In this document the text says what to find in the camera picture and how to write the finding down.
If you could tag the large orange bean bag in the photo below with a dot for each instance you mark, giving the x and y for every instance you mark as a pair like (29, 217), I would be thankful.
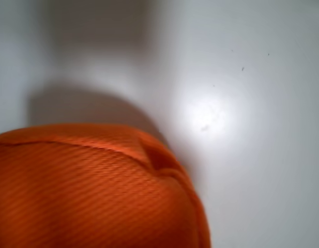
(84, 193)

